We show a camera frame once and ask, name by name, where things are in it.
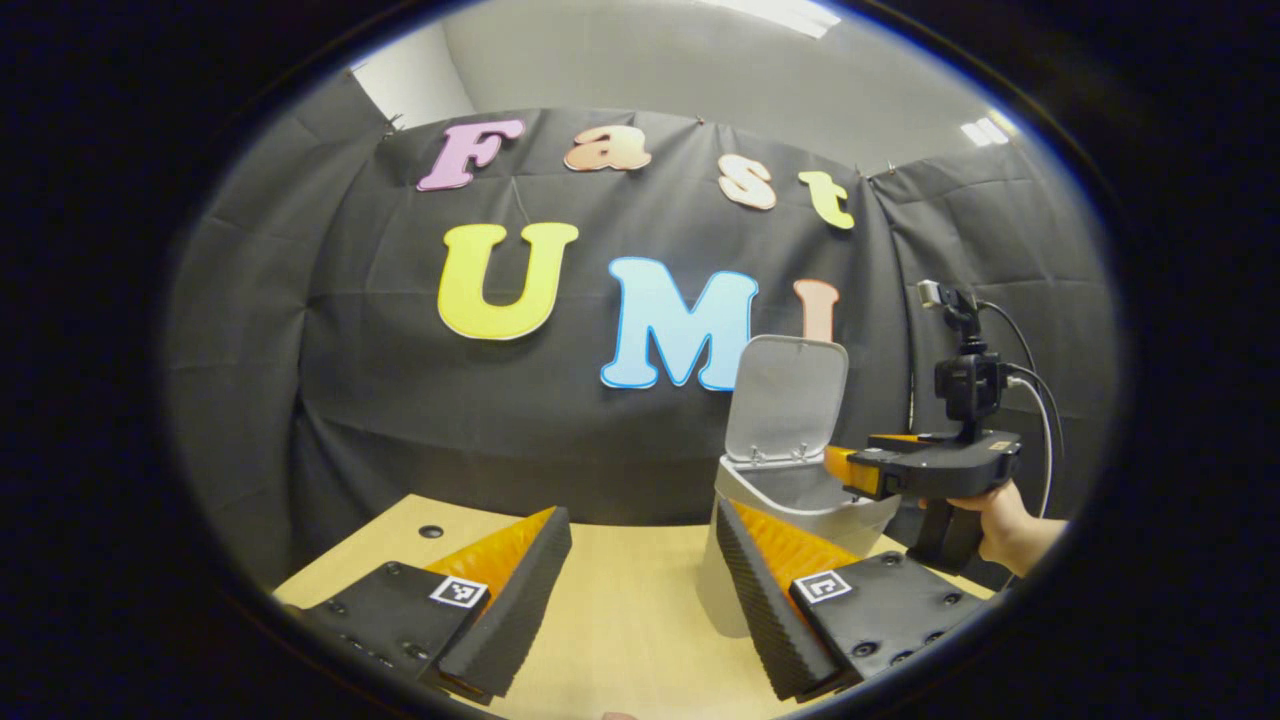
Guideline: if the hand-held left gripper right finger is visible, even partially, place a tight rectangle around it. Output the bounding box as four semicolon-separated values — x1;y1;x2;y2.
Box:
715;498;986;701

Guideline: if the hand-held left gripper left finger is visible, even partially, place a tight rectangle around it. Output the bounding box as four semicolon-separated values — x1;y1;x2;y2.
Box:
283;506;573;701

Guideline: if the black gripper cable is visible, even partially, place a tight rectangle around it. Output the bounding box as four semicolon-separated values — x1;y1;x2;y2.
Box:
975;300;1066;441

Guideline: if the white desktop garbage bin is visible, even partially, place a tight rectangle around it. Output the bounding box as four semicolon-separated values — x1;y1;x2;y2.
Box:
697;335;901;638

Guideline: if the wooden desktop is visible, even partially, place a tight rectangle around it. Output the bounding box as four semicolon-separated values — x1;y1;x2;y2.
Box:
272;493;1001;720

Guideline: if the black backdrop cloth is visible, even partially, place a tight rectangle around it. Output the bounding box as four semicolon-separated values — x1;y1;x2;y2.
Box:
165;70;1121;591

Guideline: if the small ceiling light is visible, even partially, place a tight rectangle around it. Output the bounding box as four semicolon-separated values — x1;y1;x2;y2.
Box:
960;112;1019;148

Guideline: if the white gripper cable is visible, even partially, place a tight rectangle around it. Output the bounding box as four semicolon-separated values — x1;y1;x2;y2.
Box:
1006;376;1057;519

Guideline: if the large ceiling light panel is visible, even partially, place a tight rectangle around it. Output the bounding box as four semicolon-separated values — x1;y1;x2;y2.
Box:
700;0;843;39

